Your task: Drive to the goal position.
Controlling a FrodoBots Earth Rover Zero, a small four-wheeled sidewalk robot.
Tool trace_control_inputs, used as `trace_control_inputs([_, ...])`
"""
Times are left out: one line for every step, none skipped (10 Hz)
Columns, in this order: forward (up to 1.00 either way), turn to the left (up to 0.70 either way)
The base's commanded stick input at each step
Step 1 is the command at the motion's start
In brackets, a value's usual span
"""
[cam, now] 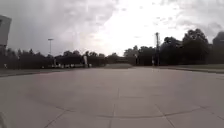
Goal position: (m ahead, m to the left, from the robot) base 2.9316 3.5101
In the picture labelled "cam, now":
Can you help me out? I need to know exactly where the pale upright sign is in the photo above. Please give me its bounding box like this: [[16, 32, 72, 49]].
[[82, 55, 89, 69]]

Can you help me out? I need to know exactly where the grey concrete slab pavement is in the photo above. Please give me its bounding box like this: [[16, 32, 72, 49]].
[[0, 67, 224, 128]]

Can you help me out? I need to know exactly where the tall light pole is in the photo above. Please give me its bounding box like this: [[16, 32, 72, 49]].
[[47, 37, 54, 57]]

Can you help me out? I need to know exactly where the row of dark trees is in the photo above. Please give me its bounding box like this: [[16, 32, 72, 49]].
[[0, 28, 224, 70]]

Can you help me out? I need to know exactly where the grass strip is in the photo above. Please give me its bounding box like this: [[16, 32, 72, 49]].
[[156, 63, 224, 74]]

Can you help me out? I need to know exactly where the long pale multi-storey building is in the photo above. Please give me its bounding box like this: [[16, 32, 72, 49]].
[[0, 14, 13, 48]]

